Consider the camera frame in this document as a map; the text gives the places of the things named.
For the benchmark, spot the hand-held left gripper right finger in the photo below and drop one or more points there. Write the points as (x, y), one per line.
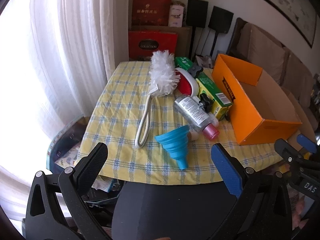
(225, 170)

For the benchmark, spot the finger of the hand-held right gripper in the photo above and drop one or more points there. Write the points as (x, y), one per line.
(285, 148)
(306, 142)

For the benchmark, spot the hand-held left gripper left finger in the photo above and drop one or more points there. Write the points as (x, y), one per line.
(93, 160)

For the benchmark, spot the orange cardboard box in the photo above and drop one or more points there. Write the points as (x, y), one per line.
(250, 120)

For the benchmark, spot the blue collapsible funnel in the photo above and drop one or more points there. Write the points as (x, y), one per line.
(172, 145)

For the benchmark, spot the clear bottle pink cap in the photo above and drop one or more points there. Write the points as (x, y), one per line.
(192, 110)

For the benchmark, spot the green yellow toothpaste box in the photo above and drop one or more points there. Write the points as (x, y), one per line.
(212, 90)

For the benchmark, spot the red white lint brush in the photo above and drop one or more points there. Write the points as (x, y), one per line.
(186, 82)

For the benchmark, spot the white fluffy duster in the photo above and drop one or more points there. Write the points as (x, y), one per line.
(162, 75)

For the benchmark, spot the dark printed bag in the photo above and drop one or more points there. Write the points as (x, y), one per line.
(67, 142)

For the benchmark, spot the small beige round cap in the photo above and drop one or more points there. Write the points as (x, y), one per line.
(193, 136)

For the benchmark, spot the yellow blue checked tablecloth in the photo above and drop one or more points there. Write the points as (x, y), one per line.
(120, 110)

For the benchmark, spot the beige sofa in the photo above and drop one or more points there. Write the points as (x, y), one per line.
(267, 50)

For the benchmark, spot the small grey black tool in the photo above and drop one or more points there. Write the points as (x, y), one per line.
(196, 69)

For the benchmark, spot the white sheer curtain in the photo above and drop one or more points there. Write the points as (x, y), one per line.
(62, 55)

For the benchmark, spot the crumpled plastic bag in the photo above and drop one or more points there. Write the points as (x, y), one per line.
(203, 60)

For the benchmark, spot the red gift box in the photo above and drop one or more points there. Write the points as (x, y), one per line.
(151, 10)
(152, 45)

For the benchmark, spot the brown cardboard box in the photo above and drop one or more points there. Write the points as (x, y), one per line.
(184, 41)

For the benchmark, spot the black speaker on stand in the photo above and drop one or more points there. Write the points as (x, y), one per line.
(220, 20)
(197, 12)

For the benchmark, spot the red gift box upper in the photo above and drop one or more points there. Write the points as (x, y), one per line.
(151, 10)

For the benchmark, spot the small white box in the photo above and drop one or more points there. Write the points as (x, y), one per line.
(176, 15)

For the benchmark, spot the framed wall picture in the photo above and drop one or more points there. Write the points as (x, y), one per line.
(287, 5)

